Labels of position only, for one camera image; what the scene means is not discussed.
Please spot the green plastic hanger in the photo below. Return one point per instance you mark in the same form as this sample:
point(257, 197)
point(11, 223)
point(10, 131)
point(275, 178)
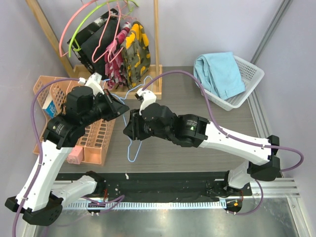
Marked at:
point(80, 24)

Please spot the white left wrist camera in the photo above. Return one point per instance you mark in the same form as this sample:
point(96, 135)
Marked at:
point(93, 82)

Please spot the white slotted cable duct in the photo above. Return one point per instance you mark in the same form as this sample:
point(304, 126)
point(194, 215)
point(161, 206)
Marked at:
point(86, 205)

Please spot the white plastic mesh basket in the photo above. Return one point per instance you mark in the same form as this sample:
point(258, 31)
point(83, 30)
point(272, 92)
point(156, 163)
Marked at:
point(251, 75)

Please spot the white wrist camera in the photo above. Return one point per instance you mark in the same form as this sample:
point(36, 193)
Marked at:
point(93, 82)
point(146, 97)

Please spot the aluminium rail profile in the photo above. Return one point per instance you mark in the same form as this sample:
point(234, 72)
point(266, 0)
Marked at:
point(280, 188)

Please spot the blue white book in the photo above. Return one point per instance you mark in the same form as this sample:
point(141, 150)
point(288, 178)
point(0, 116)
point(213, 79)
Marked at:
point(50, 109)

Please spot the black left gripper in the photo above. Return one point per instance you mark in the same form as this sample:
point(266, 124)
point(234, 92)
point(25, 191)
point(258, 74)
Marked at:
point(115, 106)

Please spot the pink camouflage trousers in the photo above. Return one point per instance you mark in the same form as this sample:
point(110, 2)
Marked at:
point(114, 67)

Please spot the orange plastic file organizer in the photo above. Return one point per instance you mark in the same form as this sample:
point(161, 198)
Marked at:
point(95, 141)

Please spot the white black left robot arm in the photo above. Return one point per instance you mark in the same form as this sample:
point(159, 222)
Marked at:
point(38, 202)

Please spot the pink cube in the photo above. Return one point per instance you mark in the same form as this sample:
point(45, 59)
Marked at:
point(76, 155)

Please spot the pink wire hanger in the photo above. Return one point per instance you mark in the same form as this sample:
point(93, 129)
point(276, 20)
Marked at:
point(110, 38)

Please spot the black garment on hanger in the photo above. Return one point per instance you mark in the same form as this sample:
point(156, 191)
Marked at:
point(87, 40)

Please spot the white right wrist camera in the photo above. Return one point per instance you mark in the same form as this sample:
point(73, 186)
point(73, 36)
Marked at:
point(146, 97)

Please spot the yellow camouflage trousers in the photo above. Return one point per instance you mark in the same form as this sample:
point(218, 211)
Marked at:
point(136, 54)

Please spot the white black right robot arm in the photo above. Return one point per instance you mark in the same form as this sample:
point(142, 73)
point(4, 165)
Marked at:
point(190, 130)

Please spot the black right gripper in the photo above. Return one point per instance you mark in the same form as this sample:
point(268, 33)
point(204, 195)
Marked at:
point(133, 130)

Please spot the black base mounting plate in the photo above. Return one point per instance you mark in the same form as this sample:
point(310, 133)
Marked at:
point(165, 186)

